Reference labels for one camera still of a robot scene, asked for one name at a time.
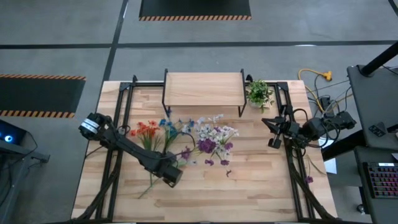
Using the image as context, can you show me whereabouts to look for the black hazard-striped floor mat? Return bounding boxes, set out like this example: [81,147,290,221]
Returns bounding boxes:
[138,0,252,22]
[0,73,86,119]

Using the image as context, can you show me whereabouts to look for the black stand pole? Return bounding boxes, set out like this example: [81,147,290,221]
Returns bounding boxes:
[360,42,398,77]

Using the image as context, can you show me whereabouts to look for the black computer with blue light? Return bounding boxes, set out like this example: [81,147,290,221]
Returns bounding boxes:
[0,119,27,146]

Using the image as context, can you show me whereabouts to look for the black power strip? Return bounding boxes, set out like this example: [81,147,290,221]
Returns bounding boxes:
[320,96,335,118]

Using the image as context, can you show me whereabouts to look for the blue artificial flower bunch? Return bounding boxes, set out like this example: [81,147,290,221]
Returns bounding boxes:
[158,117,196,155]

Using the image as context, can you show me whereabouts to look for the orange artificial flower bunch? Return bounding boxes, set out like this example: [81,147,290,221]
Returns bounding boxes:
[129,119,163,154]

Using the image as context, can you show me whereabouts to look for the backlit computer keyboard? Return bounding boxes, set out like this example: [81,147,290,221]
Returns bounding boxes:
[363,161,398,200]

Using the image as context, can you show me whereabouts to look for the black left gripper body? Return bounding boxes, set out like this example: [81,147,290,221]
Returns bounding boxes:
[157,161,184,189]

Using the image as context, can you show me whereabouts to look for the loose green leaf stem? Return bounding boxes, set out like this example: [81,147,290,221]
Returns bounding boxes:
[306,154,326,175]

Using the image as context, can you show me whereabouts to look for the wooden shelf with black legs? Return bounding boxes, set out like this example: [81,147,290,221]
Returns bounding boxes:
[161,68,248,118]

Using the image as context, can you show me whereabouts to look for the yellow extension cord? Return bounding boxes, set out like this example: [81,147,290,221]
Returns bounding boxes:
[297,68,333,114]

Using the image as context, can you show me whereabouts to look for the dark grey desk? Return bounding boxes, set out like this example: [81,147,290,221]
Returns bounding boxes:
[354,146,398,224]
[346,64,398,150]

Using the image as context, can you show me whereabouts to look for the black aluminium table frame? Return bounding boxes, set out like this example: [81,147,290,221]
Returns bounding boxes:
[71,74,340,223]

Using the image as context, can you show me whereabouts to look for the green potted plant white pot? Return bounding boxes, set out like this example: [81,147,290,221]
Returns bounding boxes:
[245,80,276,113]

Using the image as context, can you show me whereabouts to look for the white paper sheet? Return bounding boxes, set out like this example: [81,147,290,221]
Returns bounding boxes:
[322,138,338,175]

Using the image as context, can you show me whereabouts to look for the purple artificial flower bunch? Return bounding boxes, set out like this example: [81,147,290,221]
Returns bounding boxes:
[179,126,234,166]

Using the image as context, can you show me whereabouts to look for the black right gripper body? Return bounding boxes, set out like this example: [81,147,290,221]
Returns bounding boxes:
[268,116,301,149]

